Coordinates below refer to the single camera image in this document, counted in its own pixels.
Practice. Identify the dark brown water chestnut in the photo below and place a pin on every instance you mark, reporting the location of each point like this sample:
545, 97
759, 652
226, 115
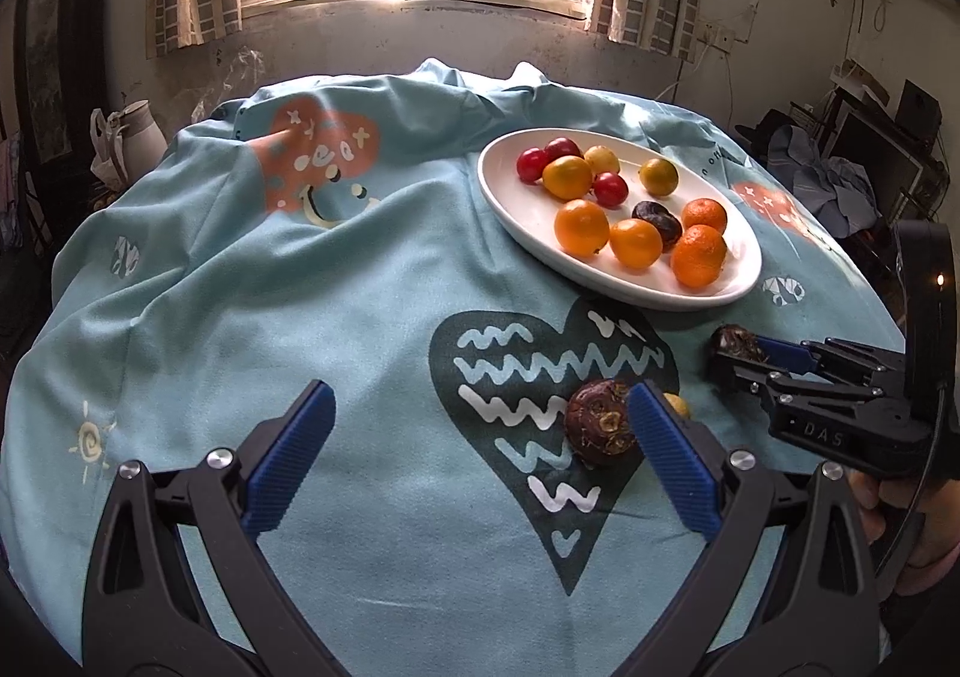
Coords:
656, 221
596, 422
736, 341

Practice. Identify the orange mandarin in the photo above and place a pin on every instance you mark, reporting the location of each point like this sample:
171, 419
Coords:
698, 255
705, 213

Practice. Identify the person's right hand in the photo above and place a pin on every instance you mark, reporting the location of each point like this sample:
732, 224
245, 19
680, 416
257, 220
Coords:
937, 527

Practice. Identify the small yellow cherry tomato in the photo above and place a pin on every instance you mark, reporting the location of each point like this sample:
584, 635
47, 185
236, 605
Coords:
601, 159
677, 407

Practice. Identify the black box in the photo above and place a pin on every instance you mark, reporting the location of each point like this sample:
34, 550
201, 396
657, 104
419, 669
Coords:
919, 110

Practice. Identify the dark framed picture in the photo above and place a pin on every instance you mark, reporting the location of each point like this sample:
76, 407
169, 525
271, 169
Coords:
49, 47

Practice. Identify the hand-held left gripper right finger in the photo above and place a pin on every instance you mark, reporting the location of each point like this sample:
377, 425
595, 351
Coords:
671, 456

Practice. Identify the blue clothes pile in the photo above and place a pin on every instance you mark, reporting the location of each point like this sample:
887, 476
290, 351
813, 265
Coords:
836, 185

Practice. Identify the orange cherry tomato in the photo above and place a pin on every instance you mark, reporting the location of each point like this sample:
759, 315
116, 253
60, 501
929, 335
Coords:
581, 227
635, 243

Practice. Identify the wall socket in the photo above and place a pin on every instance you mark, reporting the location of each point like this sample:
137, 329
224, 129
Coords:
720, 39

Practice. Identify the white framed screen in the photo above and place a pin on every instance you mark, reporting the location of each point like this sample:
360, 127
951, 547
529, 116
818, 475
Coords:
892, 155

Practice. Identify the red cherry tomato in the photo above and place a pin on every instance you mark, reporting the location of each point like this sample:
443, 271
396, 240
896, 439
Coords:
562, 146
610, 189
532, 164

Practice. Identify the white jug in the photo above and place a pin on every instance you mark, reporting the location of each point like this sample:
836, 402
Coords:
144, 137

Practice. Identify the light blue printed blanket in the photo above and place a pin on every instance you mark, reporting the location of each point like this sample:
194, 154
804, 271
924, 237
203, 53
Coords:
300, 309

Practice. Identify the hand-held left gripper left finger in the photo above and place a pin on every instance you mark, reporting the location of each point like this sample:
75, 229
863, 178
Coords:
289, 456

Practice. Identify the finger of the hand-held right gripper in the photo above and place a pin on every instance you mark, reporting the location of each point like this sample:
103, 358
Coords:
742, 374
784, 351

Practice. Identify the white plastic bag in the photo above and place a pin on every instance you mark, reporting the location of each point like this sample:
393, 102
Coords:
105, 144

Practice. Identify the white oval plate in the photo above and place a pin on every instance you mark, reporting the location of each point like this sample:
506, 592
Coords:
525, 219

